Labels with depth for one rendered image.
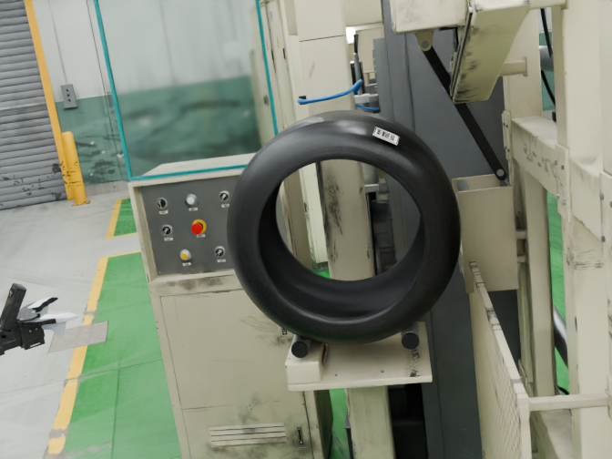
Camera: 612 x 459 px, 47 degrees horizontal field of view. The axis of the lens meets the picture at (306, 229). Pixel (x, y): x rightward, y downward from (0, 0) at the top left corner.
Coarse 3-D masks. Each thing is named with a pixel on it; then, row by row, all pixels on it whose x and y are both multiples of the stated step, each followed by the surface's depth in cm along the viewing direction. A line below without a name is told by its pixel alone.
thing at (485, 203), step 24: (456, 192) 215; (480, 192) 195; (504, 192) 194; (480, 216) 197; (504, 216) 196; (480, 240) 198; (504, 240) 198; (480, 264) 200; (504, 264) 199; (504, 288) 201
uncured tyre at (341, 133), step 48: (288, 144) 166; (336, 144) 163; (384, 144) 163; (240, 192) 171; (432, 192) 164; (240, 240) 172; (432, 240) 166; (288, 288) 200; (336, 288) 201; (384, 288) 199; (432, 288) 170; (336, 336) 176; (384, 336) 177
